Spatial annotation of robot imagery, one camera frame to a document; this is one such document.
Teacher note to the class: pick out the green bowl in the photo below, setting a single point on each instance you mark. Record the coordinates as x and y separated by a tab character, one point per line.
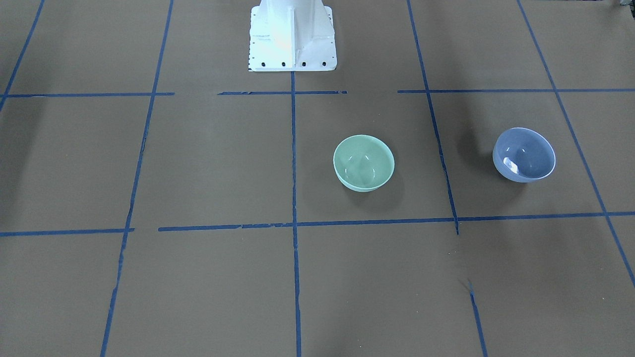
363	163

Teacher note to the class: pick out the blue bowl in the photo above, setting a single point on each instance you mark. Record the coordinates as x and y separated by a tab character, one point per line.
523	155

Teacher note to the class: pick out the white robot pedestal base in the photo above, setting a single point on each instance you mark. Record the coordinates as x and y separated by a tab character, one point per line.
291	35

